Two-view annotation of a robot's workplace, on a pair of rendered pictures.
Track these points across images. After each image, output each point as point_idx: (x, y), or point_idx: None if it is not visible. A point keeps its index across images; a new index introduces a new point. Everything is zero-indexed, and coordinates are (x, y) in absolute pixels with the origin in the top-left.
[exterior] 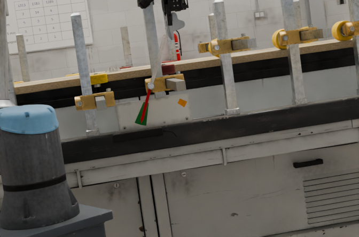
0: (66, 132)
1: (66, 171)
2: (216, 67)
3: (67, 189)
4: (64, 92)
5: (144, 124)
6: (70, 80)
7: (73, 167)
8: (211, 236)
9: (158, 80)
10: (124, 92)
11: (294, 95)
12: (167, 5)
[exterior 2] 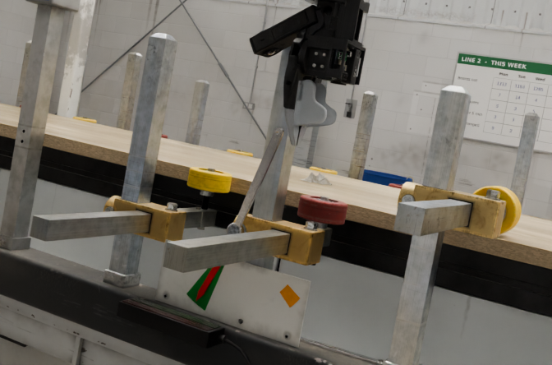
0: (145, 256)
1: (62, 327)
2: (457, 249)
3: None
4: (164, 183)
5: (202, 307)
6: (179, 166)
7: (74, 326)
8: None
9: (259, 225)
10: None
11: None
12: (292, 58)
